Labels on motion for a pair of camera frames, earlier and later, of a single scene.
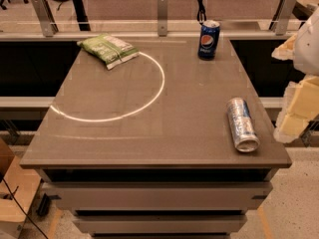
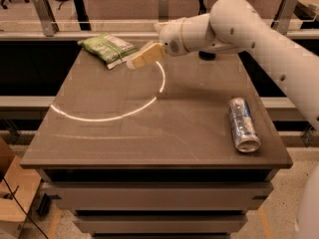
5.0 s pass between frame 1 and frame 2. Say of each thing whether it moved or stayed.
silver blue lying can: stayed
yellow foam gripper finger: moved
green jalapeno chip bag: stayed
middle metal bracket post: stayed
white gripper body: moved
